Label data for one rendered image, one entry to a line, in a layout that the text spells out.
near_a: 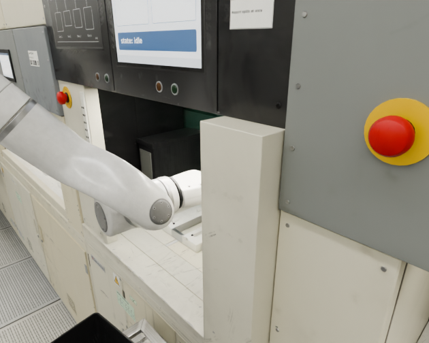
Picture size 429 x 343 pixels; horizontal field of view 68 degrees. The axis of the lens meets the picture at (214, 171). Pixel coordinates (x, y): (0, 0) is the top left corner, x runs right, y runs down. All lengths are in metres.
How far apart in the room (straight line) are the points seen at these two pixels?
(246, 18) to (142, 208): 0.34
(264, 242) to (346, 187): 0.15
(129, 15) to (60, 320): 1.87
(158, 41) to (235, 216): 0.35
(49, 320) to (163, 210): 1.76
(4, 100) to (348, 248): 0.53
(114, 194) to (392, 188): 0.40
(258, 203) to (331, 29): 0.23
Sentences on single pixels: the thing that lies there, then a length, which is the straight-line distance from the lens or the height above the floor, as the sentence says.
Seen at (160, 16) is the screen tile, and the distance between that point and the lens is 0.63.
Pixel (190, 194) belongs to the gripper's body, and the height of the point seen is 1.21.
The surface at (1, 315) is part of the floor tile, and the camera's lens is 2.45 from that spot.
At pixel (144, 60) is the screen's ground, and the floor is 1.48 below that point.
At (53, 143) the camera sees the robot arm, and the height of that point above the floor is 1.36.
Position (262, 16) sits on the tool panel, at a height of 1.54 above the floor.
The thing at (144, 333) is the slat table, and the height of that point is 0.76.
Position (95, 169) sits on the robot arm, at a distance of 0.57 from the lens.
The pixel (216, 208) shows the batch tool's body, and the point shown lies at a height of 1.27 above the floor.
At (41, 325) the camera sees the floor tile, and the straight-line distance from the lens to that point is 2.27.
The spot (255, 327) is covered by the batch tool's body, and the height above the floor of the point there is 1.07.
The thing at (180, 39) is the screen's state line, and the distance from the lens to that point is 0.59.
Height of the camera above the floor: 1.51
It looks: 22 degrees down
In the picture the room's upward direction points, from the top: straight up
